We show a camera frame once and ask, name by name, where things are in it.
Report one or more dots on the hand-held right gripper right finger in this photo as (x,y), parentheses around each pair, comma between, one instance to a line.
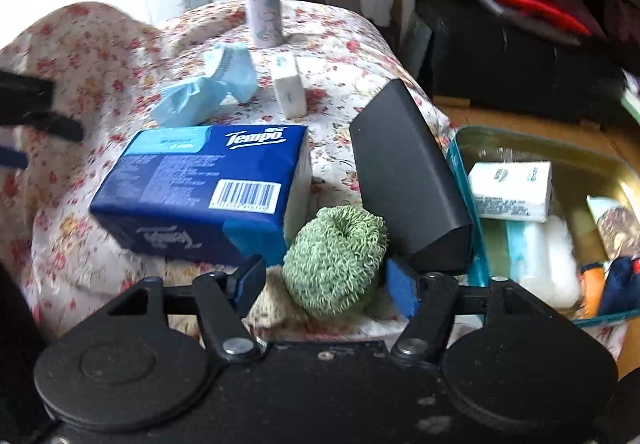
(402,289)

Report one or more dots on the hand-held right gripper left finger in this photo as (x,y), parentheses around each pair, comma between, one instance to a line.
(247,286)

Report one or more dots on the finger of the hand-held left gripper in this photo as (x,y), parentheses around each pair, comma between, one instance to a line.
(25,97)
(10,158)

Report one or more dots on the green knitted scrubber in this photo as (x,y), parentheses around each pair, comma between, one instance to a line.
(330,264)

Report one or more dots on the light blue face mask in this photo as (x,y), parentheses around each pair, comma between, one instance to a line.
(235,72)
(185,99)

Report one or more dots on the teal tin tray gold interior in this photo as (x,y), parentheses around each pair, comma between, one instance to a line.
(590,164)

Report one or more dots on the blue tissue pack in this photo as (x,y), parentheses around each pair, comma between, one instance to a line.
(190,184)

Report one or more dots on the black triangular box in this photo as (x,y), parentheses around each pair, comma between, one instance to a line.
(400,164)

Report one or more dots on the white printed tissue packet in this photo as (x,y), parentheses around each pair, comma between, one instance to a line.
(510,189)

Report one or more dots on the white fluffy cloth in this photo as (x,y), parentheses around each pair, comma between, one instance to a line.
(555,264)

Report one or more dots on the small white tissue packet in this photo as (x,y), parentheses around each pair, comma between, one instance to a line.
(290,89)

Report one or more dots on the orange and navy plush toy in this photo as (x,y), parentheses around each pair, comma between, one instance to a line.
(617,284)

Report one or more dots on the brown patterned packet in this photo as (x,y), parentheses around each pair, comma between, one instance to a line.
(617,229)

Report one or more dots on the black leather sofa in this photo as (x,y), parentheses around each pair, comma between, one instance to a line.
(500,74)

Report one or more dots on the dark flat panel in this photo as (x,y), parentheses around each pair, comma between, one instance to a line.
(415,49)

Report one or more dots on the red satin cushion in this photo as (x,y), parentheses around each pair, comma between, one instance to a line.
(530,2)

